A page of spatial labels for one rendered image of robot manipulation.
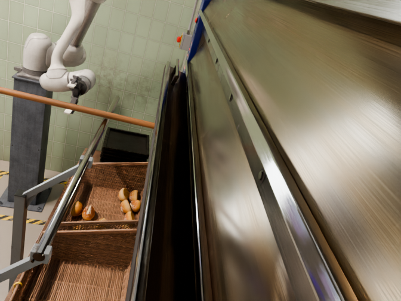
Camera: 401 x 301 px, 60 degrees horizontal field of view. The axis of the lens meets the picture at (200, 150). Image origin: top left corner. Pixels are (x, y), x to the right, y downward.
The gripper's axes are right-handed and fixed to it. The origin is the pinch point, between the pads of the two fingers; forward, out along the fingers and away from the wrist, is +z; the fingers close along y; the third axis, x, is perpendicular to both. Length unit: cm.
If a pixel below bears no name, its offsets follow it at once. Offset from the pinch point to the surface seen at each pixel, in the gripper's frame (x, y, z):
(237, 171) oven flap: -56, -37, 103
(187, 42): -52, -27, -81
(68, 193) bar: -19, 2, 68
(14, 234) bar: 4, 44, 46
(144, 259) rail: -42, -25, 117
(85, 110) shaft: -9.2, 0.0, 7.4
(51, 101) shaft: 5.7, -0.1, 7.4
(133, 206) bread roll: -42, 55, -2
